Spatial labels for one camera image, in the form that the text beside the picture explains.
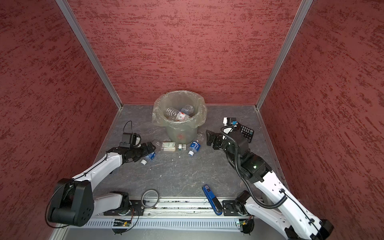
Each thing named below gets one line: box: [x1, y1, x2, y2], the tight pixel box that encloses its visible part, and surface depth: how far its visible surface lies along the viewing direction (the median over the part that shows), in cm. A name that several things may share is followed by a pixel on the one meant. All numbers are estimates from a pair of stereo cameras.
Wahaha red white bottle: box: [175, 111, 191, 121], surface depth 89 cm
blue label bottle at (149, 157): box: [140, 151, 156, 165], surface depth 89 cm
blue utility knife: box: [202, 184, 223, 216], surface depth 75 cm
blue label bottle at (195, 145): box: [188, 133, 205, 157], surface depth 94 cm
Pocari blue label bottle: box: [180, 104, 194, 116], surface depth 97 cm
